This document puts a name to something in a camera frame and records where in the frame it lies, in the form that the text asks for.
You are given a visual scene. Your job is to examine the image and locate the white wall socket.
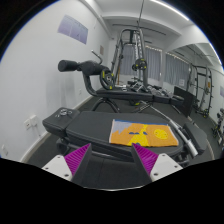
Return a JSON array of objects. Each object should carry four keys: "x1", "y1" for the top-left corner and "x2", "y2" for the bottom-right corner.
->
[{"x1": 23, "y1": 114, "x2": 39, "y2": 131}]

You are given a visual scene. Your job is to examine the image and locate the grey cable machine frame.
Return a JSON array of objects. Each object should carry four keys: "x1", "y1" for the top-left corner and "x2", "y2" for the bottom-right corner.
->
[{"x1": 109, "y1": 28, "x2": 151, "y2": 89}]

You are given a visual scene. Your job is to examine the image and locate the orange yellow blue printed towel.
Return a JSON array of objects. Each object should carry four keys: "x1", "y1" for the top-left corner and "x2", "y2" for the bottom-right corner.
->
[{"x1": 109, "y1": 118, "x2": 180, "y2": 148}]

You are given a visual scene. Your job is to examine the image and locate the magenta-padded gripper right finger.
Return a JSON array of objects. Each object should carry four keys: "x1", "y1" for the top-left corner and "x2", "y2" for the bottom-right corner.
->
[{"x1": 130, "y1": 142, "x2": 184, "y2": 186}]

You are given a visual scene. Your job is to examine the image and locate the black box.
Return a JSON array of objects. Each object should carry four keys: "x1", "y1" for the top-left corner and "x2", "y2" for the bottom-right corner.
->
[{"x1": 173, "y1": 85, "x2": 196, "y2": 118}]

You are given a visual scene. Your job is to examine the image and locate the black padded weight bench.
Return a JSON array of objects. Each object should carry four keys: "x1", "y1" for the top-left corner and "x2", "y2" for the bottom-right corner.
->
[{"x1": 42, "y1": 107, "x2": 208, "y2": 168}]

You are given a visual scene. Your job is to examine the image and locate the large purple wall poster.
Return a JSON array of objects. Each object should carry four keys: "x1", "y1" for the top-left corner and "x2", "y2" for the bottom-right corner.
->
[{"x1": 57, "y1": 14, "x2": 89, "y2": 45}]

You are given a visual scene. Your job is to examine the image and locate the black bench with roller pads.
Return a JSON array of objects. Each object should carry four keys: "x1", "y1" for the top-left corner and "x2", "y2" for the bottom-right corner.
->
[{"x1": 57, "y1": 59, "x2": 184, "y2": 111}]

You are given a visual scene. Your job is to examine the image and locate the black weight plate on machine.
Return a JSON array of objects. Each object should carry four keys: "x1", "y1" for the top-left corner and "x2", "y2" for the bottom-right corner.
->
[{"x1": 132, "y1": 58, "x2": 148, "y2": 72}]

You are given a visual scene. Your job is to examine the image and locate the wide grey curtain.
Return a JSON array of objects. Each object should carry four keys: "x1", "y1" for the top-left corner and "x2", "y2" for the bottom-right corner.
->
[{"x1": 119, "y1": 44, "x2": 163, "y2": 81}]

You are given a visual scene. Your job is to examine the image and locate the narrow grey curtain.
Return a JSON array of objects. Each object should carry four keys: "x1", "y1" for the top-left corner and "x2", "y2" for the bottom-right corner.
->
[{"x1": 163, "y1": 53, "x2": 191, "y2": 88}]

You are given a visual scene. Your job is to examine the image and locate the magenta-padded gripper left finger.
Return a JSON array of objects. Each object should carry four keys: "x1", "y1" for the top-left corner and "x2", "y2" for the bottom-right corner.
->
[{"x1": 41, "y1": 142, "x2": 93, "y2": 188}]

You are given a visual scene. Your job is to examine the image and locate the black squat rack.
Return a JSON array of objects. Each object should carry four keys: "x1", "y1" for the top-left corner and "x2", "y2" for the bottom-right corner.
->
[{"x1": 188, "y1": 63, "x2": 214, "y2": 118}]

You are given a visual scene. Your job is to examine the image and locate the small metal ring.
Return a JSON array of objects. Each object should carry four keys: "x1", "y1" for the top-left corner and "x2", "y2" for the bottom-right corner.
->
[{"x1": 54, "y1": 108, "x2": 74, "y2": 118}]

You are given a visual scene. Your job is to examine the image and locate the grey dumbbells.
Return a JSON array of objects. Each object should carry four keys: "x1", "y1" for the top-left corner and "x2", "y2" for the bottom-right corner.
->
[{"x1": 126, "y1": 78, "x2": 174, "y2": 95}]

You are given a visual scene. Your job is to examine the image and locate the black weight plate yellow marks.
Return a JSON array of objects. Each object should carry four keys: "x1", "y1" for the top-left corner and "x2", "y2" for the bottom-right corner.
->
[{"x1": 99, "y1": 68, "x2": 116, "y2": 91}]

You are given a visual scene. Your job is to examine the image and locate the black exercise machine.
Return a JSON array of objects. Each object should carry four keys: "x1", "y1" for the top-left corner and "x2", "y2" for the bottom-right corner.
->
[{"x1": 211, "y1": 108, "x2": 224, "y2": 144}]

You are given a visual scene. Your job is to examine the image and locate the silver barbell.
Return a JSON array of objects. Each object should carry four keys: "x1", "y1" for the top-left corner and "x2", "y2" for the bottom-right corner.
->
[{"x1": 143, "y1": 103, "x2": 199, "y2": 158}]

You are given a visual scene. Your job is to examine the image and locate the ceiling light strip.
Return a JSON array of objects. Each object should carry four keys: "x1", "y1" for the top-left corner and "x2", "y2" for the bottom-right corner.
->
[{"x1": 149, "y1": 0, "x2": 190, "y2": 22}]

